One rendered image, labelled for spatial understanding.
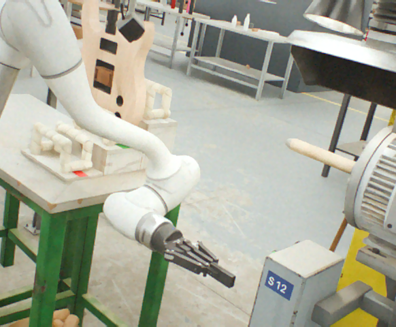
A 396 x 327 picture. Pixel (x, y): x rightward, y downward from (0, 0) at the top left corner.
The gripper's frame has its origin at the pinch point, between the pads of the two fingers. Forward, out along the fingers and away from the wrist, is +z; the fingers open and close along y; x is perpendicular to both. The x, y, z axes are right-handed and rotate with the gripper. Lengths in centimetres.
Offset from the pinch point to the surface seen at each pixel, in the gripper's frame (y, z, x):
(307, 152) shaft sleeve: -25.4, -0.8, 28.0
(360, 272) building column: -115, -11, -37
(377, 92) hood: -42, 5, 45
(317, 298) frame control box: 0.1, 24.1, 8.0
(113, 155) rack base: -20, -67, 3
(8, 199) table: -44, -165, -59
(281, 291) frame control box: 7.9, 20.0, 9.4
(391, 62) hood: -23, 14, 55
